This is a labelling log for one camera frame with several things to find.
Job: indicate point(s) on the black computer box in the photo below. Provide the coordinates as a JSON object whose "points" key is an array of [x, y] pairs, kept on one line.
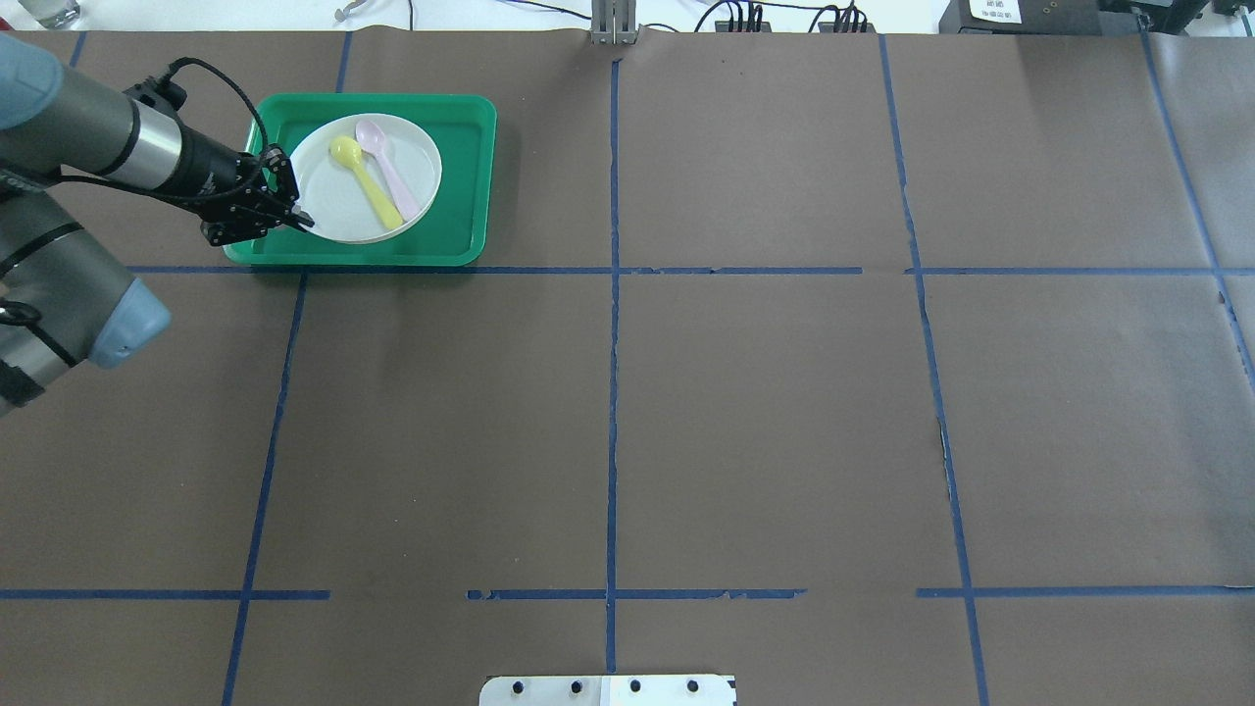
{"points": [[1072, 18]]}

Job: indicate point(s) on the white round plate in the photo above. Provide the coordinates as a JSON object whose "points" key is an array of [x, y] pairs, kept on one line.
{"points": [[331, 195]]}

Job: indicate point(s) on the pink plastic spoon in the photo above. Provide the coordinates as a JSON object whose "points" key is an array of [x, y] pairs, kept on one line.
{"points": [[376, 143]]}

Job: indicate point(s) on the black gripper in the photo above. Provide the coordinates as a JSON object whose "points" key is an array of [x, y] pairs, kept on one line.
{"points": [[208, 164]]}

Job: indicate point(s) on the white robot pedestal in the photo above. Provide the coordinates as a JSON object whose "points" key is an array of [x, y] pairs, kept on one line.
{"points": [[659, 689]]}

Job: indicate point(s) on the clear water bottle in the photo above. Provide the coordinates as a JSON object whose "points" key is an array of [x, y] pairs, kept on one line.
{"points": [[52, 14]]}

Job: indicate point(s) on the yellow plastic spoon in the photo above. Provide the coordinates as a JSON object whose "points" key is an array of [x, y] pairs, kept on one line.
{"points": [[348, 153]]}

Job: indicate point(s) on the aluminium frame post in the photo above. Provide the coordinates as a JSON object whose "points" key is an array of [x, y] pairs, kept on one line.
{"points": [[614, 22]]}

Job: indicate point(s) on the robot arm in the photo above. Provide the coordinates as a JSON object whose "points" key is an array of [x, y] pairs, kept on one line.
{"points": [[67, 299]]}

